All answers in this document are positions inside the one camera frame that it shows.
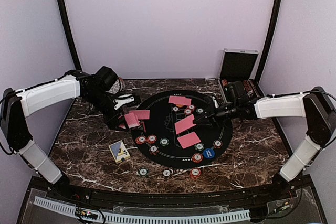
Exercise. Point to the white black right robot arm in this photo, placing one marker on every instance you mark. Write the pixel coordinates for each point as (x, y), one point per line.
(315, 105)

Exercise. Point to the right black frame post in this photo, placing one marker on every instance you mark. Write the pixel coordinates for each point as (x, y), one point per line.
(268, 40)

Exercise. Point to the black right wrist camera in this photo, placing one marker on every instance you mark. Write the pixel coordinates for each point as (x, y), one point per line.
(235, 93)

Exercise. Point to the floral patterned ceramic bowl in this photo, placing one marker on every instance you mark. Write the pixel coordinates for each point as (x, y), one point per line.
(117, 86)

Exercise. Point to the black front table rail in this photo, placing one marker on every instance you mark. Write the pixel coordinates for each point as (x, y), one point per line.
(251, 197)

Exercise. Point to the brown poker chip stack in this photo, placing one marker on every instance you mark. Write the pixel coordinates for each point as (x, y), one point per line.
(167, 173)

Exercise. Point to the green poker chip stack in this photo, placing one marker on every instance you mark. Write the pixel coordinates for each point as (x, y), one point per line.
(143, 172)

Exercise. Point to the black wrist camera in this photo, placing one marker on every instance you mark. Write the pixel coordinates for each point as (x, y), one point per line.
(235, 93)
(106, 78)

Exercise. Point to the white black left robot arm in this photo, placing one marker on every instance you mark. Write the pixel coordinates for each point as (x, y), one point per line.
(18, 105)

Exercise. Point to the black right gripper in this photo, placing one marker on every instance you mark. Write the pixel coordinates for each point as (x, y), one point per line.
(213, 115)

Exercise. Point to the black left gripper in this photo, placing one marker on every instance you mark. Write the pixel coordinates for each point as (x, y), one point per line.
(115, 115)

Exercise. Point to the red playing card deck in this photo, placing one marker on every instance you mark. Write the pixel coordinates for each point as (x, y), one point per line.
(131, 120)

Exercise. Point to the blue small blind button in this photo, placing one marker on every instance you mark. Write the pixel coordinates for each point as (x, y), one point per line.
(209, 153)

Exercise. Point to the black frame post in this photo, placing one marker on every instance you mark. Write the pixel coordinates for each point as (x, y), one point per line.
(268, 40)
(68, 33)

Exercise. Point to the aluminium poker chip case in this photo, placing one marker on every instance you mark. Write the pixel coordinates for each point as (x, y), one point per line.
(236, 65)

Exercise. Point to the round black poker mat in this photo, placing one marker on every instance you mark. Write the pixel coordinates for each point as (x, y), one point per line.
(161, 124)

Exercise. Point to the red card top mat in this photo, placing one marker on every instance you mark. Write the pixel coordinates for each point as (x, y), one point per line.
(180, 100)

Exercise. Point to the red card mat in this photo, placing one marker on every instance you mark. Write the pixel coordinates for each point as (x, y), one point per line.
(180, 100)
(188, 140)

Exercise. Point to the left black frame post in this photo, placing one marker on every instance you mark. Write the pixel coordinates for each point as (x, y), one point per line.
(68, 33)

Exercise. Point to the white slotted cable duct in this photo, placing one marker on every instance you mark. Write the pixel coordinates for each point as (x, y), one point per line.
(138, 215)

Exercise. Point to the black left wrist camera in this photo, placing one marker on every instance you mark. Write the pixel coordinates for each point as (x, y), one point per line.
(106, 78)

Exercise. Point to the red poker chip stack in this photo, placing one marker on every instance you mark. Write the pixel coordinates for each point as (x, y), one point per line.
(195, 173)

